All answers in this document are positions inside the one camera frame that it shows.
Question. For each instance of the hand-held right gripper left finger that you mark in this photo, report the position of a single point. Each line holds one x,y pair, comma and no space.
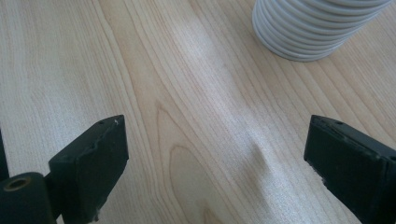
90,168

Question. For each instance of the stack of white paper cups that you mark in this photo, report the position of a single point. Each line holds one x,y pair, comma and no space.
311,28

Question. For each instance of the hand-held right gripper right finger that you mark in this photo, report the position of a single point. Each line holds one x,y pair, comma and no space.
351,168

